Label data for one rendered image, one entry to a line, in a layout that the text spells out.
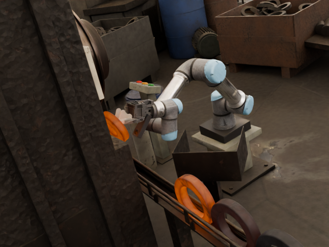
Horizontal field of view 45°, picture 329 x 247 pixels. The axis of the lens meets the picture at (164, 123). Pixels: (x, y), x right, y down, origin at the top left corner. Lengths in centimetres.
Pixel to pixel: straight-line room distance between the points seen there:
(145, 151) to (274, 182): 91
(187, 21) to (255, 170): 291
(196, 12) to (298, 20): 166
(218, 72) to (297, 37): 201
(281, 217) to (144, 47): 280
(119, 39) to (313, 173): 248
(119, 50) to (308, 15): 190
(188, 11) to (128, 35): 110
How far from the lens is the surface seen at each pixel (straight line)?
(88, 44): 159
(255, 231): 119
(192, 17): 520
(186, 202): 142
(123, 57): 430
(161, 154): 300
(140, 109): 172
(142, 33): 454
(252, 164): 274
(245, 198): 248
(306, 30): 410
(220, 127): 249
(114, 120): 164
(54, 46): 122
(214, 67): 201
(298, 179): 260
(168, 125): 184
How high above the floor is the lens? 150
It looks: 25 degrees down
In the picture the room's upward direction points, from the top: 14 degrees counter-clockwise
